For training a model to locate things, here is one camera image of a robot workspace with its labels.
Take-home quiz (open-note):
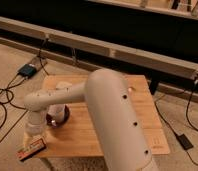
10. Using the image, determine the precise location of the dark brown saucer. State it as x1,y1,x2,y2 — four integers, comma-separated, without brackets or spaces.
46,104,70,127

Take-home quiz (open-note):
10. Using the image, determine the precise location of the white ceramic cup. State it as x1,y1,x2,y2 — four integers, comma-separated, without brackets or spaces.
48,104,65,124

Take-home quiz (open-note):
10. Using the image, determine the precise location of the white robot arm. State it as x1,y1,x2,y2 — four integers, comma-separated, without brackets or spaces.
24,69,159,171

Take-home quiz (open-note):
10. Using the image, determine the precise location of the black floor cable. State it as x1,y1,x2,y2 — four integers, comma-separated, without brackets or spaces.
0,39,50,153

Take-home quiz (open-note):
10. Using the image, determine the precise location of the long wooden beam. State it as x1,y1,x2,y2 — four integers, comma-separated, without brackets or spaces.
0,17,198,79

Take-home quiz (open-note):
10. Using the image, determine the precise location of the black power brick right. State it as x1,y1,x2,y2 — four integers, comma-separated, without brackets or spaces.
176,134,193,150

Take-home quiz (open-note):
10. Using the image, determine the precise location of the small wooden table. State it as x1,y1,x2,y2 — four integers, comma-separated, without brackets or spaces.
37,75,170,158

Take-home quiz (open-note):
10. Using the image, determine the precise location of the dark rectangular eraser block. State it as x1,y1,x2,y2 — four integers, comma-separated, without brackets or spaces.
17,139,46,162

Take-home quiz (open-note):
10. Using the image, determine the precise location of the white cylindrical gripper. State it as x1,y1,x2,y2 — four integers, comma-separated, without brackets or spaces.
24,111,47,142

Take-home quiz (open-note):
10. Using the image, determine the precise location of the white folded cloth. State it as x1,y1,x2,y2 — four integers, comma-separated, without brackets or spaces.
56,81,72,90

